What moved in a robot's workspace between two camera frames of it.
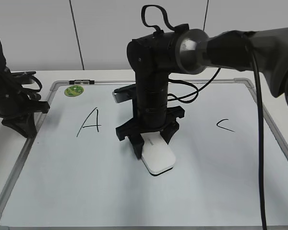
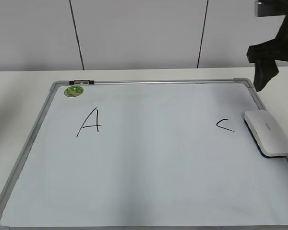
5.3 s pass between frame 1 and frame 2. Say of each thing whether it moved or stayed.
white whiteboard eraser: moved
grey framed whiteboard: stayed
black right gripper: moved
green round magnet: stayed
